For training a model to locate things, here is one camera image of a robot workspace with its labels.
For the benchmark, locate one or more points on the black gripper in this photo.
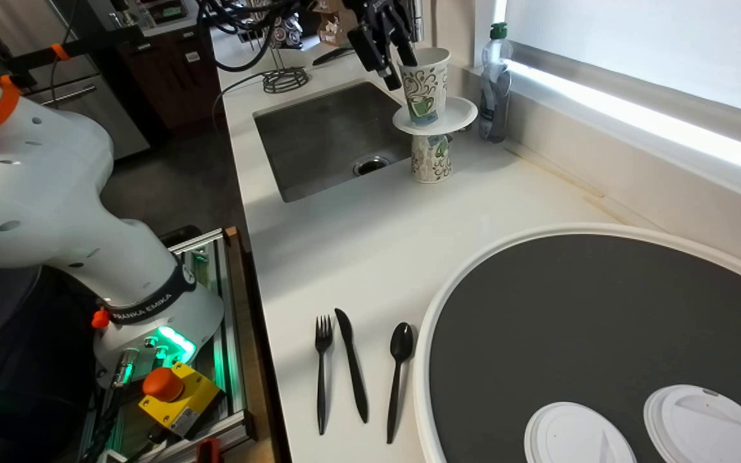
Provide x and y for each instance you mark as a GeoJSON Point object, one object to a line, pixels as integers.
{"type": "Point", "coordinates": [379, 14]}

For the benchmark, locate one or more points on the printed paper cup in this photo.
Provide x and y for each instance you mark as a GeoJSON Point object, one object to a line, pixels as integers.
{"type": "Point", "coordinates": [427, 92]}
{"type": "Point", "coordinates": [434, 159]}

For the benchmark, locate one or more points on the white round plate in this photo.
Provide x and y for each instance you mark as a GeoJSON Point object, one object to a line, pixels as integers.
{"type": "Point", "coordinates": [461, 118]}

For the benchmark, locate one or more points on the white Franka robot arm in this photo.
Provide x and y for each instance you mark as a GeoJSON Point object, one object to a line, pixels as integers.
{"type": "Point", "coordinates": [52, 197]}

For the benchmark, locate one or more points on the inverted printed paper cup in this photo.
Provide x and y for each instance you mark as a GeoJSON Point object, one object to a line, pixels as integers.
{"type": "Point", "coordinates": [434, 159]}

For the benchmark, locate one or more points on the plastic bottle green cap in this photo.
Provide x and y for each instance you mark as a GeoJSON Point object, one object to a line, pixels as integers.
{"type": "Point", "coordinates": [499, 87]}

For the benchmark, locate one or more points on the stainless steel sink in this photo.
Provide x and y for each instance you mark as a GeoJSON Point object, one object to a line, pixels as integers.
{"type": "Point", "coordinates": [320, 146]}

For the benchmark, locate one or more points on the sink drain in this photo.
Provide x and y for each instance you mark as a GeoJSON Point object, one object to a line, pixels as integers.
{"type": "Point", "coordinates": [371, 167]}

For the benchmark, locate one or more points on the dark wooden cabinet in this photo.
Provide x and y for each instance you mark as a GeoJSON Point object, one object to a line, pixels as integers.
{"type": "Point", "coordinates": [167, 68]}

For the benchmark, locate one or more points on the black plastic fork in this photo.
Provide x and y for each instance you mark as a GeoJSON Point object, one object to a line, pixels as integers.
{"type": "Point", "coordinates": [324, 331]}

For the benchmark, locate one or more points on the black plastic spoon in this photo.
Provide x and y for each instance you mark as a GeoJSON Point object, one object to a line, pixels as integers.
{"type": "Point", "coordinates": [402, 342]}

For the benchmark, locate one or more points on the round dark tray white rim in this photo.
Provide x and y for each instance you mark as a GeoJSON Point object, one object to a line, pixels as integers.
{"type": "Point", "coordinates": [593, 326]}

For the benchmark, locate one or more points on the yellow emergency stop box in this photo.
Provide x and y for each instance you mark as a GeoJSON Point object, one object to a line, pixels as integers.
{"type": "Point", "coordinates": [178, 399]}

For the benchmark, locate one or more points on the white round lid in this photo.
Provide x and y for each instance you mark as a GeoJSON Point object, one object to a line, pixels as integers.
{"type": "Point", "coordinates": [578, 439]}
{"type": "Point", "coordinates": [707, 428]}

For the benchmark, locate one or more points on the metal robot cart frame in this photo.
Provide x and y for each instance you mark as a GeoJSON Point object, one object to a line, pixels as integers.
{"type": "Point", "coordinates": [234, 343]}

